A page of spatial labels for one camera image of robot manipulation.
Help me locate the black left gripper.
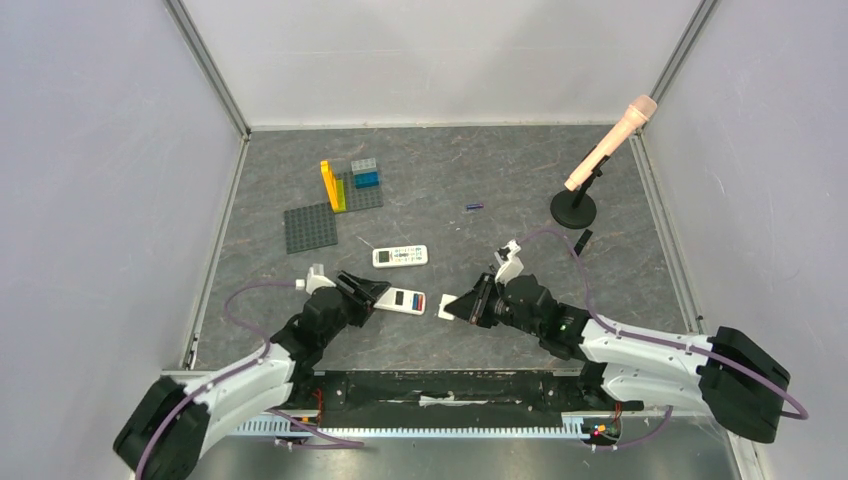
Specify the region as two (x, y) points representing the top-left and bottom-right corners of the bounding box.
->
(319, 269), (390, 346)

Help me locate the white remote control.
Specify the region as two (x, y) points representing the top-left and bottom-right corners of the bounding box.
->
(374, 287), (426, 316)

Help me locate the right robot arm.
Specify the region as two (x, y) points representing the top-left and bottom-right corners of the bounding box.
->
(439, 274), (791, 444)

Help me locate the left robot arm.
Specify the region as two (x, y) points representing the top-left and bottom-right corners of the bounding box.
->
(112, 264), (392, 479)

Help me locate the white remote with buttons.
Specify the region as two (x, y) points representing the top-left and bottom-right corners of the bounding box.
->
(371, 245), (429, 269)

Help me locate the dark grey brick baseplate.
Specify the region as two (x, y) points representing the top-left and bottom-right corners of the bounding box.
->
(283, 202), (338, 254)

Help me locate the grey baseplate with bricks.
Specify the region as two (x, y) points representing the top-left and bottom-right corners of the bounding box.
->
(336, 172), (384, 213)

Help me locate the green brick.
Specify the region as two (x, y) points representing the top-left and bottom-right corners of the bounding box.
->
(334, 178), (347, 213)

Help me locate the blue brick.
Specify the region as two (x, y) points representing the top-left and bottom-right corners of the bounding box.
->
(353, 171), (380, 189)

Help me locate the yellow brick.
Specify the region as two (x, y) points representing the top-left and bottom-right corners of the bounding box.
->
(320, 160), (341, 213)

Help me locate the grey brick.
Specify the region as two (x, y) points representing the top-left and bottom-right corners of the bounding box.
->
(350, 158), (377, 175)

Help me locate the small black block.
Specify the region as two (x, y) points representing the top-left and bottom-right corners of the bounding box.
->
(574, 229), (593, 256)

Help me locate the black microphone stand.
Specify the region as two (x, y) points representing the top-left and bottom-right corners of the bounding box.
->
(550, 166), (600, 229)

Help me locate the pink toy microphone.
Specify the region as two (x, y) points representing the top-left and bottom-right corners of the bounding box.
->
(564, 95), (658, 191)

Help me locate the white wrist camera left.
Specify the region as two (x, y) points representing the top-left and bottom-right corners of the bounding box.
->
(295, 263), (336, 295)

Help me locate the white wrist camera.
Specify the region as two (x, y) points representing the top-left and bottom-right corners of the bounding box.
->
(295, 263), (336, 295)
(495, 239), (524, 285)

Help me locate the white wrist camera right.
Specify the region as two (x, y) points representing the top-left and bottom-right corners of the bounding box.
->
(495, 239), (524, 285)

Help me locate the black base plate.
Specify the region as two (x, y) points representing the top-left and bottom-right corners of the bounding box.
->
(291, 369), (645, 432)

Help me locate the white cable duct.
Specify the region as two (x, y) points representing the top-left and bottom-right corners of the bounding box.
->
(233, 414), (590, 440)

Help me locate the aluminium frame rail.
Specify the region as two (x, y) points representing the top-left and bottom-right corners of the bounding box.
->
(164, 1), (252, 370)

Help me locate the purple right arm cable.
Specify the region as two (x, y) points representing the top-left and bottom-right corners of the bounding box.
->
(516, 228), (810, 452)

